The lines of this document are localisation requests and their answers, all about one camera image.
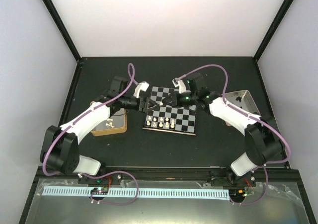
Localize black and white chessboard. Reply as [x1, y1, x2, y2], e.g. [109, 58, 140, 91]
[142, 86, 199, 137]

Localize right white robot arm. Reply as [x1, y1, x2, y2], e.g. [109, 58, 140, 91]
[162, 74, 286, 186]

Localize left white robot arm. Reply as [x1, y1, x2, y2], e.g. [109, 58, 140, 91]
[40, 77, 157, 184]

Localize white pieces in tin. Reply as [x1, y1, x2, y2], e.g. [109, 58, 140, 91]
[105, 119, 115, 129]

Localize left circuit board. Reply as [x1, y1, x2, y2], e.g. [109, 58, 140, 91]
[90, 187, 108, 195]

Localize circuit board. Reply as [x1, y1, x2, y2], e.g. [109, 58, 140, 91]
[90, 187, 108, 195]
[229, 189, 255, 197]

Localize right circuit board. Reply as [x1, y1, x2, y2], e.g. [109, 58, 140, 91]
[229, 189, 255, 197]

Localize gold tin tray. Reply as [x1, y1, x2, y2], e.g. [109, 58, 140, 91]
[91, 108, 128, 137]

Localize pink mesh tray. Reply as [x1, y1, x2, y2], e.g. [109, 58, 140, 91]
[225, 90, 260, 115]

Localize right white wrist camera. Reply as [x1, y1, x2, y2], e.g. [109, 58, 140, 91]
[172, 78, 186, 94]

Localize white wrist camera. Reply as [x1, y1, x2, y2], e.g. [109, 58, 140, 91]
[172, 78, 186, 94]
[134, 81, 150, 98]

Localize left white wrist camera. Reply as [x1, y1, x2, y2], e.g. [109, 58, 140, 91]
[134, 81, 150, 98]

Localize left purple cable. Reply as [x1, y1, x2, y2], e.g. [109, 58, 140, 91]
[42, 63, 136, 176]

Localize purple cable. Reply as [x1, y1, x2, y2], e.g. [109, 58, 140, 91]
[182, 64, 291, 169]
[42, 63, 136, 176]

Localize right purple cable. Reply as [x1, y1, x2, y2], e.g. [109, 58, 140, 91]
[182, 64, 291, 169]

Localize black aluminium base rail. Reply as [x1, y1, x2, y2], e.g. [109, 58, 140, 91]
[51, 167, 303, 187]

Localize left black frame post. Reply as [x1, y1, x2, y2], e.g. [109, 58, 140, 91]
[42, 0, 81, 62]

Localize black frame post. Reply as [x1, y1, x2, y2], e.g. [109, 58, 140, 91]
[253, 0, 294, 62]
[42, 0, 81, 62]

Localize right black frame post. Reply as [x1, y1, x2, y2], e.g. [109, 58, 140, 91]
[253, 0, 294, 62]

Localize light blue slotted cable duct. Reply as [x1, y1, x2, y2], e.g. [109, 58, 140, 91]
[42, 186, 230, 201]

